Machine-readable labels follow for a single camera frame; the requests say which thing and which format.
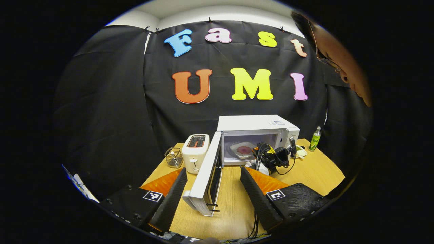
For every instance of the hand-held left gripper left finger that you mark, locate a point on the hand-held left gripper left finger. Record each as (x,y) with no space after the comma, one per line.
(171,203)

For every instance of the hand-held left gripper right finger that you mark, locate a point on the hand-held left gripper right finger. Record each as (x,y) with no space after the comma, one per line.
(257,200)

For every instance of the pink ham slice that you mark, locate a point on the pink ham slice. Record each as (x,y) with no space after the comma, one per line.
(244,149)

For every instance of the white microwave oven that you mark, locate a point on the white microwave oven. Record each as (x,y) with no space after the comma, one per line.
(251,123)

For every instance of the white square plate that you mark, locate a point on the white square plate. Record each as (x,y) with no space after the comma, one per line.
(235,152)

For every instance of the white divided snack plate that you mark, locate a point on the white divided snack plate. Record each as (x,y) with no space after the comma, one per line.
(301,152)

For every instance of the green drink bottle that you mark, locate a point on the green drink bottle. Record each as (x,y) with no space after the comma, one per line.
(314,140)

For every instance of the white toaster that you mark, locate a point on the white toaster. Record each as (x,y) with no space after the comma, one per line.
(195,156)

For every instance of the black backdrop cloth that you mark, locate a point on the black backdrop cloth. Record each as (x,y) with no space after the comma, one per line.
(237,108)

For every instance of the white paper sheet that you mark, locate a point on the white paper sheet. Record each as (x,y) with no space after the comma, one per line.
(84,189)

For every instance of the thin-framed glasses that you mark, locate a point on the thin-framed glasses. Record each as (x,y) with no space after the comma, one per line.
(325,59)

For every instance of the person's head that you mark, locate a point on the person's head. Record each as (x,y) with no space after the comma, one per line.
(346,57)

